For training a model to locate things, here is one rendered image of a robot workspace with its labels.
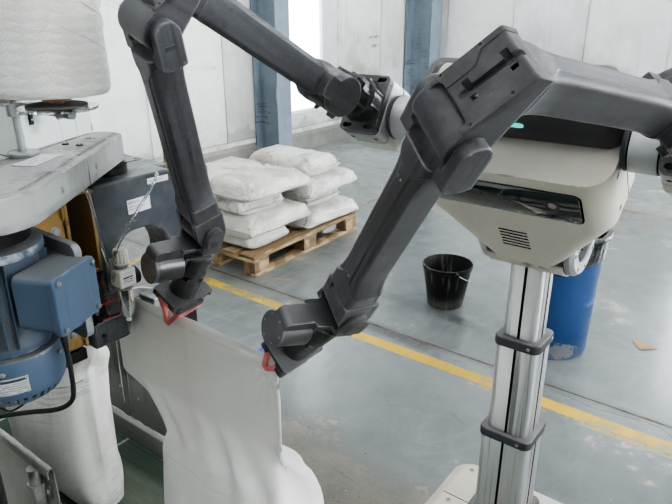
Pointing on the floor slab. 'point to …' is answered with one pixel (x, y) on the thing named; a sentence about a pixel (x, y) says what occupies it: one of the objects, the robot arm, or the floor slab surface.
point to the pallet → (304, 241)
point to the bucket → (446, 280)
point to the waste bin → (575, 304)
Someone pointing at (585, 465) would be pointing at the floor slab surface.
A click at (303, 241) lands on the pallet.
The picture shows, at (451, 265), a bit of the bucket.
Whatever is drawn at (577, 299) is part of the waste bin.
